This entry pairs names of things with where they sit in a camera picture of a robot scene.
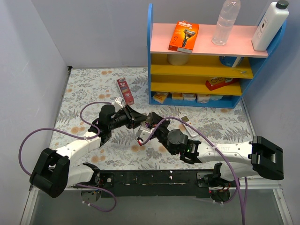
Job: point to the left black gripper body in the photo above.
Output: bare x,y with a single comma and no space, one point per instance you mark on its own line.
131,115

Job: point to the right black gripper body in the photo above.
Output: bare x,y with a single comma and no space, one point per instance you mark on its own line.
153,124

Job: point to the white remote control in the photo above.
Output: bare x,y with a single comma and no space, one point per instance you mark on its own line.
191,132
149,119

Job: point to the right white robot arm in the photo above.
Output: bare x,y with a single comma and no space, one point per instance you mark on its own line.
256,157

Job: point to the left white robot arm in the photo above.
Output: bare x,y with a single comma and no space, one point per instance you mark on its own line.
55,169

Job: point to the yellow orange box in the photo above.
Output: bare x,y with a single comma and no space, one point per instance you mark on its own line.
160,97

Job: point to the red toothpaste box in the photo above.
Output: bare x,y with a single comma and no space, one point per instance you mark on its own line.
125,91

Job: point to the floral table mat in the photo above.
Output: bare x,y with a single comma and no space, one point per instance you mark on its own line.
88,89

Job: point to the white cup on shelf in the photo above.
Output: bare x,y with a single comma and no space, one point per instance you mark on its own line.
177,59

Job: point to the red box on shelf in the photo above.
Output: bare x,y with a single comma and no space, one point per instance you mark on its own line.
219,82

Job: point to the blue yellow pink shelf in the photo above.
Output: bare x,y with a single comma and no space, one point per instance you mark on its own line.
204,62

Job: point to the orange razor box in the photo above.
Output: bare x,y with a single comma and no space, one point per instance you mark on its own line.
184,37

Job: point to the blue white container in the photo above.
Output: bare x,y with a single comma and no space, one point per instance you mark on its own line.
230,61

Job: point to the clear plastic water bottle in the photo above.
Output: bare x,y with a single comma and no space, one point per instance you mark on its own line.
226,20

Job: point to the white bottle black cap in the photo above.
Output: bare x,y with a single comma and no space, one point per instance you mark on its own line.
269,25

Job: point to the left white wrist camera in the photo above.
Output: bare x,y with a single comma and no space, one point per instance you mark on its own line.
118,103

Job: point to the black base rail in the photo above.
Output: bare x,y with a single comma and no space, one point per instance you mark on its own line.
125,183

